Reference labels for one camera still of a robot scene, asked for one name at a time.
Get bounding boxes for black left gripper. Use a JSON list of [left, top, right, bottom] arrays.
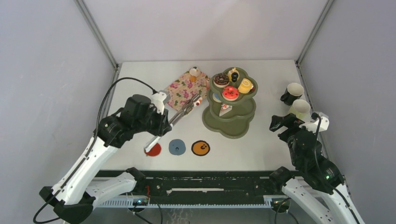
[[134, 104, 172, 137]]

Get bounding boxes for blue frosted donut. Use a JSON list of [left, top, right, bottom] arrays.
[[212, 93, 222, 103]]

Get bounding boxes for light green mug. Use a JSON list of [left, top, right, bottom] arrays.
[[289, 99, 311, 120]]

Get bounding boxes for chocolate striped cake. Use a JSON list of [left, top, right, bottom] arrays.
[[192, 96, 203, 107]]

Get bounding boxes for silver serving tongs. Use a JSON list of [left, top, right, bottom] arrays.
[[143, 94, 200, 151]]

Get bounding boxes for green three-tier dessert stand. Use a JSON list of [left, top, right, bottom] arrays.
[[202, 67, 258, 139]]

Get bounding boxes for red donut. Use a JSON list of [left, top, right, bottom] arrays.
[[222, 86, 239, 101]]

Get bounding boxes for yellow pudding cake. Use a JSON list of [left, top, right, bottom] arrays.
[[238, 78, 254, 94]]

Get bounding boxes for chocolate donut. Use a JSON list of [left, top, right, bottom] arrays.
[[213, 73, 230, 88]]

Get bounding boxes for black mug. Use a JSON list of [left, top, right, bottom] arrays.
[[280, 83, 304, 106]]

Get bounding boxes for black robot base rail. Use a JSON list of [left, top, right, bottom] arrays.
[[132, 170, 284, 205]]

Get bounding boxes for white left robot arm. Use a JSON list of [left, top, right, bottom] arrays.
[[39, 91, 172, 224]]

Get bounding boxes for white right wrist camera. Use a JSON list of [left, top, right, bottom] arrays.
[[299, 112, 330, 133]]

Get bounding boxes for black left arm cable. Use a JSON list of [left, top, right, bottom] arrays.
[[33, 77, 158, 224]]

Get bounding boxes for yellow fruit cake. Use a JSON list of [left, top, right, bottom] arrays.
[[227, 67, 240, 83]]

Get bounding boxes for blue-grey round coaster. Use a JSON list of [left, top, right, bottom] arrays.
[[169, 139, 186, 156]]

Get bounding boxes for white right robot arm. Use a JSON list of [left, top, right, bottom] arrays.
[[269, 112, 364, 224]]

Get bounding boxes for orange smiley coaster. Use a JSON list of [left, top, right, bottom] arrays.
[[191, 140, 211, 156]]

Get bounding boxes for red round coaster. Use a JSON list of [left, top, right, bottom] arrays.
[[144, 143, 162, 157]]

